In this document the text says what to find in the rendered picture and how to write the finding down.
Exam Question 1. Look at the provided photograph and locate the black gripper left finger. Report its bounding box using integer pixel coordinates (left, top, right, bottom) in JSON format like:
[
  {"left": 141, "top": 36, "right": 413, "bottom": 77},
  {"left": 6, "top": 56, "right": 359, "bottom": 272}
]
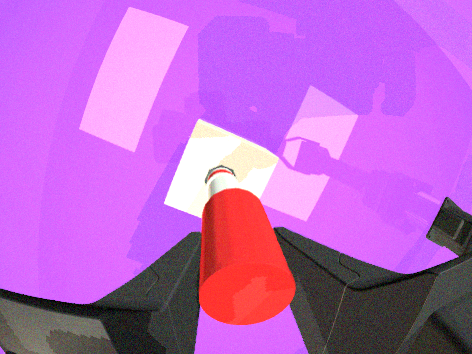
[{"left": 0, "top": 232, "right": 201, "bottom": 354}]

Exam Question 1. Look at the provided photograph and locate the red marker cap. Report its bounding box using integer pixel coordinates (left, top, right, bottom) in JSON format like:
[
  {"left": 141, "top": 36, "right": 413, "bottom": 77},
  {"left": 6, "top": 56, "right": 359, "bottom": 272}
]
[{"left": 199, "top": 188, "right": 296, "bottom": 325}]

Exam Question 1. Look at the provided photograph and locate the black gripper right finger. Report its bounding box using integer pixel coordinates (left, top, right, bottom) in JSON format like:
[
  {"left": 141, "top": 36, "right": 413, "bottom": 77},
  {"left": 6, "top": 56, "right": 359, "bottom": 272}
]
[{"left": 273, "top": 226, "right": 472, "bottom": 354}]

